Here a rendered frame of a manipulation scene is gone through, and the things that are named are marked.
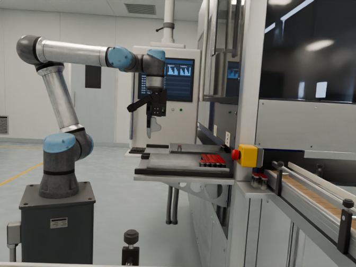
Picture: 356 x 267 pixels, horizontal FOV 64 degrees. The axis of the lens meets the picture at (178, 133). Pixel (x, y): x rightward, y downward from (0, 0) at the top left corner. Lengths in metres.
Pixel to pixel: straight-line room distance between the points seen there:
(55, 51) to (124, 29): 5.74
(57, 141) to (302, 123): 0.94
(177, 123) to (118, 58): 1.13
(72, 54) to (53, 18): 6.18
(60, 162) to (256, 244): 0.84
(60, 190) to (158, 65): 0.61
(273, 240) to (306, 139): 0.43
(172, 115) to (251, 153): 1.14
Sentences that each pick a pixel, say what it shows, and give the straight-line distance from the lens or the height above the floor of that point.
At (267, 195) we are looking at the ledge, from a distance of 1.05.
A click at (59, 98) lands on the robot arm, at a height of 1.16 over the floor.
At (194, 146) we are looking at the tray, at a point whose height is 0.90.
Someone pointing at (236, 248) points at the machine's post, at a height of 0.60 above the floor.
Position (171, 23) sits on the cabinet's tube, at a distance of 2.21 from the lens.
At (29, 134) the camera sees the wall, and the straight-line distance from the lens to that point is 7.42.
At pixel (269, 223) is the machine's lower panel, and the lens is 1.25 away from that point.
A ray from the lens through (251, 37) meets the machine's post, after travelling 1.14.
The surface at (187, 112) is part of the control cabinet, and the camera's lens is 2.09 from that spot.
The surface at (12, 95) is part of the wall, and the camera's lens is 7.52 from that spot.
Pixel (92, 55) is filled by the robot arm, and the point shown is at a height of 1.33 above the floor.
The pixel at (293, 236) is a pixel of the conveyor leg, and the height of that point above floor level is 0.76.
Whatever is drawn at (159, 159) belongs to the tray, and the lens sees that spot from 1.43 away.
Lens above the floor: 1.19
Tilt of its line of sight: 7 degrees down
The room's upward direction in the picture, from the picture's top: 3 degrees clockwise
